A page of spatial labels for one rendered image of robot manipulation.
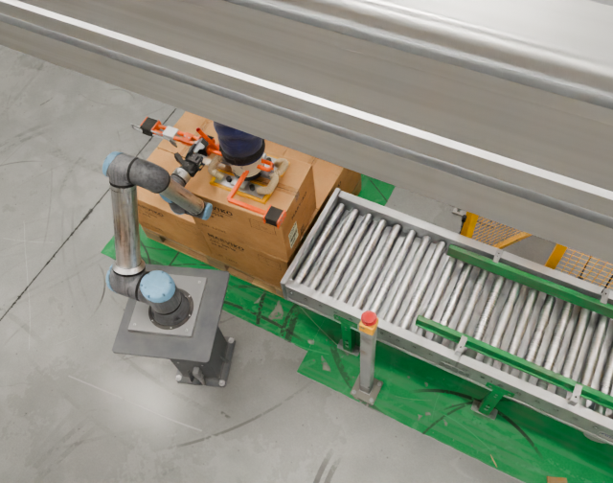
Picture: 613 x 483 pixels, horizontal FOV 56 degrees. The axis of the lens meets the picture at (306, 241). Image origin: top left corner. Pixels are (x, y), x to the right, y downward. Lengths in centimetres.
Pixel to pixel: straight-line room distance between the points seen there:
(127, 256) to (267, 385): 127
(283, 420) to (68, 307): 164
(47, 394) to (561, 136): 382
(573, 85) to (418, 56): 6
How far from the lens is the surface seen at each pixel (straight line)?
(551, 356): 314
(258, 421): 351
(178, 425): 361
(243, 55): 33
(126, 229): 269
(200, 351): 289
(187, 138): 316
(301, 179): 305
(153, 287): 276
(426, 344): 299
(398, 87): 29
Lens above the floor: 337
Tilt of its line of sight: 59 degrees down
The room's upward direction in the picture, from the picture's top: 9 degrees counter-clockwise
